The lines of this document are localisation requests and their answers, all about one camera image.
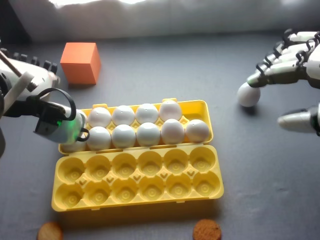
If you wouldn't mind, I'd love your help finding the white toy egg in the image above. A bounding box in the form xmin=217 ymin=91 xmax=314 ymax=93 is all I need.
xmin=111 ymin=124 xmax=137 ymax=148
xmin=160 ymin=118 xmax=186 ymax=145
xmin=135 ymin=103 xmax=160 ymax=124
xmin=136 ymin=122 xmax=161 ymax=147
xmin=184 ymin=119 xmax=210 ymax=143
xmin=111 ymin=104 xmax=136 ymax=125
xmin=87 ymin=106 xmax=112 ymax=128
xmin=236 ymin=81 xmax=261 ymax=108
xmin=86 ymin=126 xmax=112 ymax=151
xmin=159 ymin=99 xmax=182 ymax=120

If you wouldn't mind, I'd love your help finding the yellow egg carton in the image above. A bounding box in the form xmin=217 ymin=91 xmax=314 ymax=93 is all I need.
xmin=51 ymin=99 xmax=225 ymax=213

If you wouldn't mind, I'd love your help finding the light tan round biscuit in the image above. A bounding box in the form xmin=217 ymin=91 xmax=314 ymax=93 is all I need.
xmin=36 ymin=221 xmax=64 ymax=240

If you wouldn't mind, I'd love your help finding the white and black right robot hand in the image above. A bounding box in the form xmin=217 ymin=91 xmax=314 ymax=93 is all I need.
xmin=246 ymin=28 xmax=320 ymax=137

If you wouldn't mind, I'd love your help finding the orange cube block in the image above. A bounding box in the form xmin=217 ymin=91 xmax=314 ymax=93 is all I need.
xmin=59 ymin=42 xmax=102 ymax=86

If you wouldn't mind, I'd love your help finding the brown round biscuit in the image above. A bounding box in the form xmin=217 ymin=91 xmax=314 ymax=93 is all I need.
xmin=192 ymin=219 xmax=222 ymax=240

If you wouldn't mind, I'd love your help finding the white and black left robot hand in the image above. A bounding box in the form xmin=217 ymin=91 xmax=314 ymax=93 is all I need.
xmin=0 ymin=47 xmax=90 ymax=146

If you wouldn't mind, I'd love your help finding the grey table cloth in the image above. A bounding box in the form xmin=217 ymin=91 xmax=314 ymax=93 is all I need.
xmin=0 ymin=29 xmax=320 ymax=240

